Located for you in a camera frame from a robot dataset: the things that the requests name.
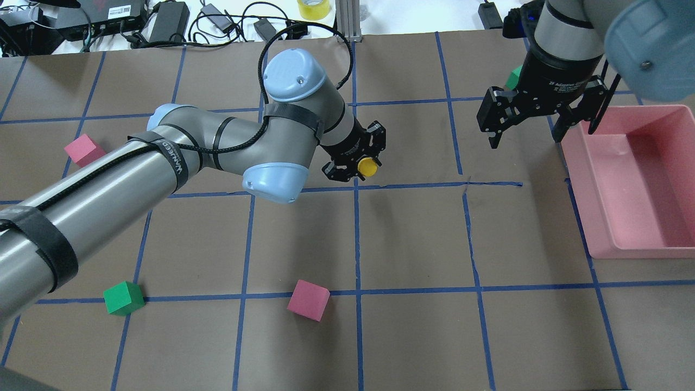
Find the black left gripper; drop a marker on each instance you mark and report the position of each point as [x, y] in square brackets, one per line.
[348, 142]

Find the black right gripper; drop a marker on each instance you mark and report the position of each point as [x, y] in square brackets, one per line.
[559, 70]

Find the yellow push button switch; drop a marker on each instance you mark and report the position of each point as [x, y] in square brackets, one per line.
[367, 167]

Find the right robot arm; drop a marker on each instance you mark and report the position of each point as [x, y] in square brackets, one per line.
[580, 51]

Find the green cube near bin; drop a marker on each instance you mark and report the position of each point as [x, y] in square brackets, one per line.
[513, 79]

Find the small black power brick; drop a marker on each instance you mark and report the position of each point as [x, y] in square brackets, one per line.
[489, 16]

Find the pink plastic bin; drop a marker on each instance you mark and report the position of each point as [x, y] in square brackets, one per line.
[633, 182]

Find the pink cube near centre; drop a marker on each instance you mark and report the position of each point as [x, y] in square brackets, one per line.
[309, 300]

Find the pink cube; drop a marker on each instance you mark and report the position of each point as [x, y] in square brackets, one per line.
[309, 300]
[84, 151]

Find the yellow tape roll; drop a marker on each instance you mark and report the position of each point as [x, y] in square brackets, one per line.
[312, 10]

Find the black power adapter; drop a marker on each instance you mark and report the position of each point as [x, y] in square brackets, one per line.
[171, 19]

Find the pink cube far side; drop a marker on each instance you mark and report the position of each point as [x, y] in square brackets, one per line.
[84, 151]

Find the green cube near base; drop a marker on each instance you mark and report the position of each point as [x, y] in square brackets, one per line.
[123, 298]

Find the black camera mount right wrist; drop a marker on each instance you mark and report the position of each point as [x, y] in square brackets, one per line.
[522, 22]

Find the aluminium frame post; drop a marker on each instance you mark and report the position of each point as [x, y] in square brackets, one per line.
[347, 14]

